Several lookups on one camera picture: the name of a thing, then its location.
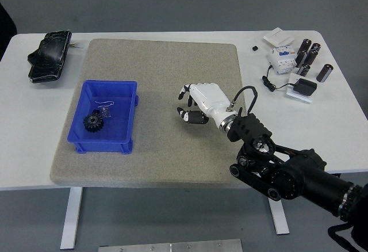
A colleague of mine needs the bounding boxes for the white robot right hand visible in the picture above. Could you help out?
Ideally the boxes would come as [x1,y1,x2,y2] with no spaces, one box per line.
[177,82,238,131]

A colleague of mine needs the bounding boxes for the large black bevel gear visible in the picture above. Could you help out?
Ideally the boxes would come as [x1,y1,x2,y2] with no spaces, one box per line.
[83,112,105,133]

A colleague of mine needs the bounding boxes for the blue plastic box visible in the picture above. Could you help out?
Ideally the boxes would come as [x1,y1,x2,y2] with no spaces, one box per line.
[66,79,140,155]

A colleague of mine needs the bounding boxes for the grey-brown foam mat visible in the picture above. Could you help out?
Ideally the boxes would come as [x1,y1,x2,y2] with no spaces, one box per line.
[49,38,257,189]

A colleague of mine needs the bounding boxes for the white circuit breaker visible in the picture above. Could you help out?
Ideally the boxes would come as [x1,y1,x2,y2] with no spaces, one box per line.
[266,41,298,76]

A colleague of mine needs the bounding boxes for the black power adapter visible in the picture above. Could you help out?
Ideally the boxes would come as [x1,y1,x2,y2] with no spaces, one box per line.
[293,78,318,96]

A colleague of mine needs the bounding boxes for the small clear plastic bag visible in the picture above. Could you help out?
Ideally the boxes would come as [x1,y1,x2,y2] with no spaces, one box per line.
[94,100,116,118]

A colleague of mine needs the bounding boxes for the white table leg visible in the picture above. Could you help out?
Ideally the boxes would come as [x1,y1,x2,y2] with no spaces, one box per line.
[59,187,84,250]
[267,198,290,235]

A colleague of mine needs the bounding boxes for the grey metal plate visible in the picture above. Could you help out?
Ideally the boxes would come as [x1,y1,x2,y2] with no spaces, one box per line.
[98,238,244,252]

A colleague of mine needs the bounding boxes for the black wrapped device case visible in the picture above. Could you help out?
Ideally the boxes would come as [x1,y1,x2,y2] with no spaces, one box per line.
[27,29,72,85]

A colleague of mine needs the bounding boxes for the black adapter cord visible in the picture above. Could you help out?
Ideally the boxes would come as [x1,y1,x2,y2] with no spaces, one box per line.
[261,64,296,93]

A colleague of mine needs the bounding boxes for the white wall switch panel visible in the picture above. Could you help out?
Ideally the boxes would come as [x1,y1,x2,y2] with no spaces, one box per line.
[263,26,296,47]

